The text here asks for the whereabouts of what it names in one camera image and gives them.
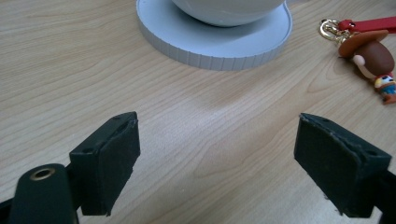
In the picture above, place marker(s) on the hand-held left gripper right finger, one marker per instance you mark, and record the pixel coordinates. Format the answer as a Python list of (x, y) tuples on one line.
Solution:
[(339, 168)]

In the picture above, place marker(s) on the white cup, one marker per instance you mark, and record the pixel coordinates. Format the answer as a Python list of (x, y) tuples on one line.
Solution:
[(229, 11)]

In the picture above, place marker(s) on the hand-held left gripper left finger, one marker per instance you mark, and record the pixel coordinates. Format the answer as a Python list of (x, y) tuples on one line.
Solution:
[(106, 165)]

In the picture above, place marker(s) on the white ribbed saucer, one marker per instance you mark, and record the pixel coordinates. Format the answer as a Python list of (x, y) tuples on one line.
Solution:
[(186, 37)]

